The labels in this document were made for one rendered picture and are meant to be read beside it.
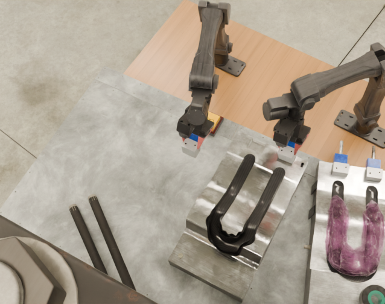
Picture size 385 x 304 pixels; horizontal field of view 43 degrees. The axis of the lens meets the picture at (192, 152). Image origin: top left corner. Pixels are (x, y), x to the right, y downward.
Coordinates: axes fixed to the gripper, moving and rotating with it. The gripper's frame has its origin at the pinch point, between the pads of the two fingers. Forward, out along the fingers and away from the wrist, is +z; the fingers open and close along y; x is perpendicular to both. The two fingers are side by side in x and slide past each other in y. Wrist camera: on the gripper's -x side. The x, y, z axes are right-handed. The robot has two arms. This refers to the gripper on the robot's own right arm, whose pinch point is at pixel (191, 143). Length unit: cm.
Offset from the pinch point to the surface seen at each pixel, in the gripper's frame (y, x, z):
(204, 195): 11.4, -10.1, 9.3
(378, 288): 69, -15, 8
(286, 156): 29.7, 8.3, -4.5
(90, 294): 29, -101, -66
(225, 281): 29.2, -25.4, 23.5
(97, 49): -109, 107, 52
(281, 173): 30.0, 8.4, 2.9
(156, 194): -5.9, -7.8, 21.2
